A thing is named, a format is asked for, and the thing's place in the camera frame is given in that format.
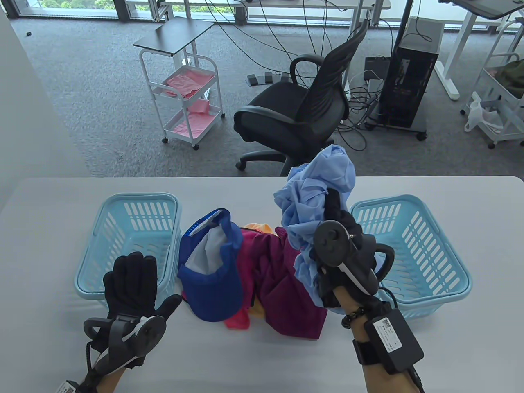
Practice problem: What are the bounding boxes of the black hand controller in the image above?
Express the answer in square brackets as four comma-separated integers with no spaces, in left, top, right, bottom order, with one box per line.
[314,220,396,296]
[84,314,167,376]

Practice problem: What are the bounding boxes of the black office chair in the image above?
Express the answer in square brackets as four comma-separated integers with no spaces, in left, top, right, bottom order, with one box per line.
[233,18,370,177]

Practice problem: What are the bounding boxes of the person's right forearm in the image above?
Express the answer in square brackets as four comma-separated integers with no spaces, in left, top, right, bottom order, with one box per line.
[332,287,424,393]

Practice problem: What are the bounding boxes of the black wrist strap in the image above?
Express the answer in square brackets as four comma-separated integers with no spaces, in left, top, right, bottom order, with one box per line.
[352,339,387,366]

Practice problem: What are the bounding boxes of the long white desk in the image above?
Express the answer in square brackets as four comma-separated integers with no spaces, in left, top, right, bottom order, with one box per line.
[239,0,392,26]

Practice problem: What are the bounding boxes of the blue cap apparel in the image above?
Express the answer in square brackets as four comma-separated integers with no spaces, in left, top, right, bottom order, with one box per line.
[177,208,245,323]

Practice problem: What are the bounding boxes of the black monitor pole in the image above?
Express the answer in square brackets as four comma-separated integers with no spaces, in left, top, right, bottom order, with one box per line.
[391,0,413,52]

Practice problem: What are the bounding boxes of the pink towel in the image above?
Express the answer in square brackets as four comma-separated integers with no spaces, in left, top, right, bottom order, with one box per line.
[224,229,262,330]

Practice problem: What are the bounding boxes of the dark bead bracelet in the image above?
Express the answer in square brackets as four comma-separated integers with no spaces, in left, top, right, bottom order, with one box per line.
[341,307,374,329]

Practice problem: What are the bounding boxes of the grey metal frame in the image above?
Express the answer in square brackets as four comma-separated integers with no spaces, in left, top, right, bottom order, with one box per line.
[149,0,170,23]

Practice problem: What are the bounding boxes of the person's left forearm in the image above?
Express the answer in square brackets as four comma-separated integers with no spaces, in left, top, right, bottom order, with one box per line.
[78,366,126,393]

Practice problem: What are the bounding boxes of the maroon apparel garment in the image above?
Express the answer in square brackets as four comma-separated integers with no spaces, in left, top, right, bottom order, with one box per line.
[239,226,328,340]

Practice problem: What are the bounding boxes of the light blue hand basket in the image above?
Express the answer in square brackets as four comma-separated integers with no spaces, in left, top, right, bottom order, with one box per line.
[350,194,473,320]
[74,193,182,300]

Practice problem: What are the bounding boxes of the black floor cables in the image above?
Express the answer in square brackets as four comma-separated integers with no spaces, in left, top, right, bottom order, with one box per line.
[334,70,385,153]

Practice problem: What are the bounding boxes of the black hanging cables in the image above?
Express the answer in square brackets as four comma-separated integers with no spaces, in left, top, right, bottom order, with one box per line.
[204,0,359,76]

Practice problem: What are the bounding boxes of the grey foot pedals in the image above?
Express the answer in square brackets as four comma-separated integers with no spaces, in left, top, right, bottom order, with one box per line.
[246,72,292,87]

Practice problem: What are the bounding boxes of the light blue shirt apparel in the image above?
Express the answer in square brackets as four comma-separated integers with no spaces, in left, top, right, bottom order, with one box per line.
[273,144,357,308]

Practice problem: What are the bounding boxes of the white standing desk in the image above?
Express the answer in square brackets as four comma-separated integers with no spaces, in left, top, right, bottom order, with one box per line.
[434,0,524,101]

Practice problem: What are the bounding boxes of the pink cloth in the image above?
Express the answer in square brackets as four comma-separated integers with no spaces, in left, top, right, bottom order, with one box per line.
[171,111,218,138]
[186,98,212,114]
[166,67,216,99]

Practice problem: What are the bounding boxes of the person's right hand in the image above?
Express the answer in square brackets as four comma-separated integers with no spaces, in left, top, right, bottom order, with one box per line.
[313,190,385,316]

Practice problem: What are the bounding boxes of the white rolling cart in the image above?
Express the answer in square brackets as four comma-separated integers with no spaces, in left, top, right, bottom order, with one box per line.
[139,48,226,150]

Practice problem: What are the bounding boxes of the person's left hand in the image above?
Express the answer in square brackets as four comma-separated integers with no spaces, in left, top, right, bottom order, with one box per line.
[91,252,183,375]

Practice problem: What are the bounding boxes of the white plastic bag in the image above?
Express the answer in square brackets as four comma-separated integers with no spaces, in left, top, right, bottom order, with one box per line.
[464,92,505,133]

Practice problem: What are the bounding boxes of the yellow towel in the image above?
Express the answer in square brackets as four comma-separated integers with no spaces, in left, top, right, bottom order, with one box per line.
[244,222,277,320]

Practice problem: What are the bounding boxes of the black sensor cable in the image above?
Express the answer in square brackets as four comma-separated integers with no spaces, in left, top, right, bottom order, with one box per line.
[379,287,425,393]

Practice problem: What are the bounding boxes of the white wire cart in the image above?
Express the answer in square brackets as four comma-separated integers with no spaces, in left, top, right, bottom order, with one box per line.
[461,17,524,150]

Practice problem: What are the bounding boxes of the olive green bag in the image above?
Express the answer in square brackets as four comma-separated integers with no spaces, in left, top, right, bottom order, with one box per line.
[493,59,524,99]

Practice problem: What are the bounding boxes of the black computer tower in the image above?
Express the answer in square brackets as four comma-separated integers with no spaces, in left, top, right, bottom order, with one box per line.
[364,16,445,142]
[377,45,439,129]

